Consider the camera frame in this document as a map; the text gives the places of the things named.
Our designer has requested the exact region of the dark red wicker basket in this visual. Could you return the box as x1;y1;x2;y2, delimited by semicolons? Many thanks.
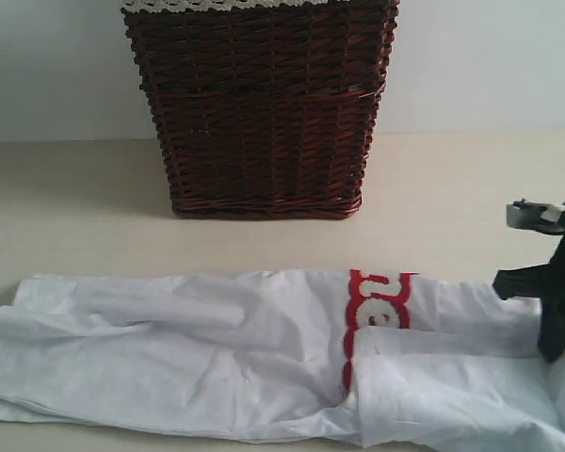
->
121;0;398;219

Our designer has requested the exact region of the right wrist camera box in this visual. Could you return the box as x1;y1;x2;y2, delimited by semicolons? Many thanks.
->
506;199;565;235

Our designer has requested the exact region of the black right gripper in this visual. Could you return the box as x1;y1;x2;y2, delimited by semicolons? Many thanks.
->
492;234;565;363

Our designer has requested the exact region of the white t-shirt with red lettering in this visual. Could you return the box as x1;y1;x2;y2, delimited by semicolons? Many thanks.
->
0;269;565;451

